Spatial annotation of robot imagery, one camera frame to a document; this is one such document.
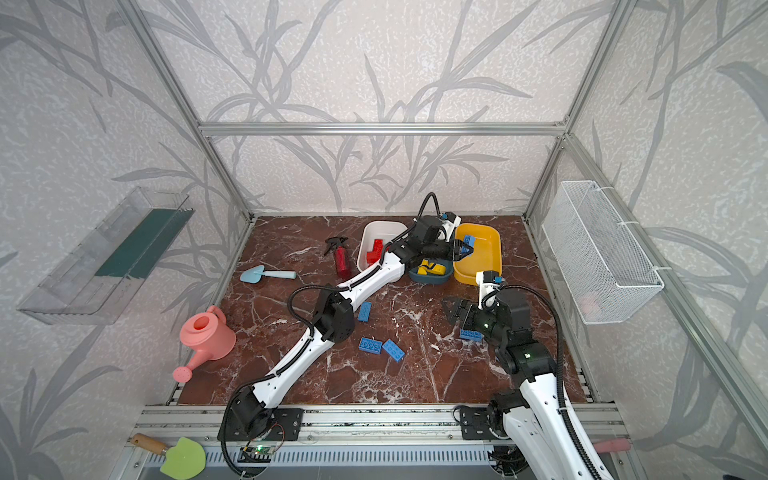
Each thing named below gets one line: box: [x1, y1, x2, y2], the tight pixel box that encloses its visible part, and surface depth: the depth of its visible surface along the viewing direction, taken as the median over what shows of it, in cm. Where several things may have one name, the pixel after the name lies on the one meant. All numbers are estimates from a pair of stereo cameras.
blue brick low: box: [358, 337, 383, 355], surface depth 88 cm
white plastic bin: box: [357, 221, 407, 272], surface depth 112 cm
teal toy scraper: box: [240, 265, 297, 284], surface depth 104 cm
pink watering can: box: [172, 305, 237, 384], surface depth 80 cm
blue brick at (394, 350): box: [382, 338, 405, 363], surface depth 86 cm
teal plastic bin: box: [409, 259, 453, 285], surface depth 101 cm
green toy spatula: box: [131, 433, 207, 480], surface depth 71 cm
